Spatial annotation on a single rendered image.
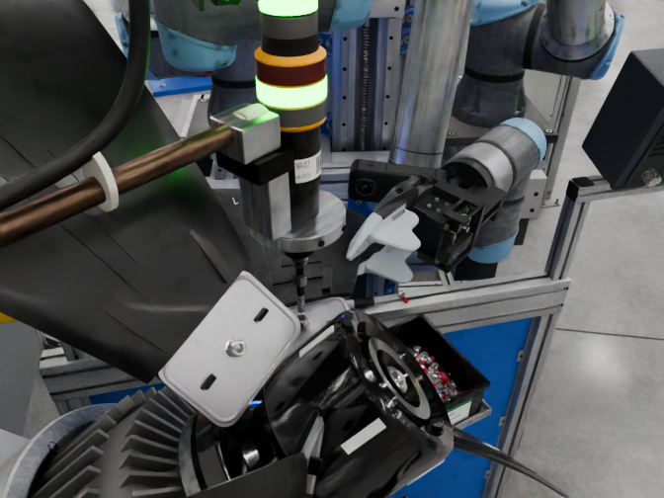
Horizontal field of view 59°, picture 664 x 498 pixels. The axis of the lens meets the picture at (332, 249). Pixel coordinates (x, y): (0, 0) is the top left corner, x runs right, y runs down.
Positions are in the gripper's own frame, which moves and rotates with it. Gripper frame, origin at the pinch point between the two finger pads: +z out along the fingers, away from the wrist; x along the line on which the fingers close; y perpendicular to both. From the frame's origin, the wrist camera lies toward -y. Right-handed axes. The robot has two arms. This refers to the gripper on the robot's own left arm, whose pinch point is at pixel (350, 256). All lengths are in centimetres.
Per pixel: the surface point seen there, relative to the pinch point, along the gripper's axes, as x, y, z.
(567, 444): 116, 28, -90
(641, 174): 9, 15, -56
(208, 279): -11.8, 2.3, 19.6
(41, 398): 130, -111, 3
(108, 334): -11.5, 1.4, 26.5
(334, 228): -13.5, 6.0, 11.4
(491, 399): 64, 10, -46
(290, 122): -21.2, 3.1, 13.2
